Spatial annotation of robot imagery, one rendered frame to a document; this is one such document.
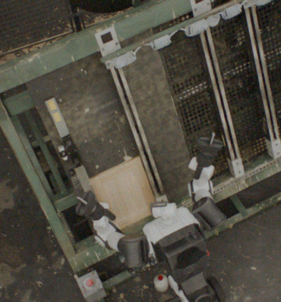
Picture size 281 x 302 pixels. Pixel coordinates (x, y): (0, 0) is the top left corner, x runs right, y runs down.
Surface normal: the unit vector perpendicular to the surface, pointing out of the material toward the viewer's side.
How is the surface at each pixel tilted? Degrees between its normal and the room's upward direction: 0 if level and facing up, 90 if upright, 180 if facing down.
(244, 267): 0
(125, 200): 60
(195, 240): 26
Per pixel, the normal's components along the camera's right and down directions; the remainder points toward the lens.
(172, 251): -0.26, -0.77
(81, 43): 0.35, 0.41
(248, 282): -0.07, -0.49
